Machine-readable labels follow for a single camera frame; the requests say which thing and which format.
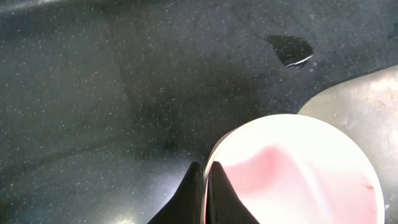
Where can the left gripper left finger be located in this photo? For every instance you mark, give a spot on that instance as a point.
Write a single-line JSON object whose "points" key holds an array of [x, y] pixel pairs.
{"points": [[189, 202]]}

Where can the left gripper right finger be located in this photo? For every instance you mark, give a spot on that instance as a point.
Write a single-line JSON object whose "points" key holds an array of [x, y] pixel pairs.
{"points": [[220, 202]]}

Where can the steel sink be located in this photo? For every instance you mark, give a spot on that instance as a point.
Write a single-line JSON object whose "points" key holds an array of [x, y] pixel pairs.
{"points": [[367, 102]]}

